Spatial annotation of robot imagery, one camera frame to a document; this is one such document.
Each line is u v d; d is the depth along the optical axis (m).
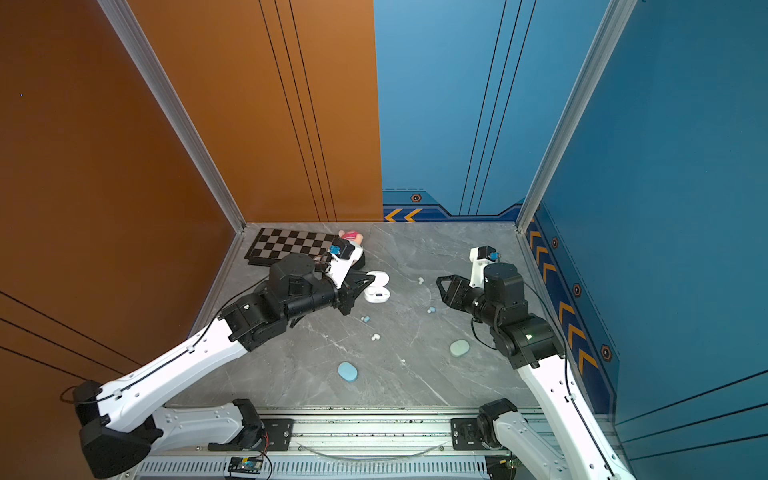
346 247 0.54
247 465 0.72
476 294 0.60
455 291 0.59
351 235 1.08
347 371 0.83
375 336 0.89
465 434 0.72
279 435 0.74
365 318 0.94
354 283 0.58
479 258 0.62
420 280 1.02
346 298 0.57
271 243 1.10
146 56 0.76
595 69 0.78
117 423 0.38
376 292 0.64
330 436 0.75
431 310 0.95
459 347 0.86
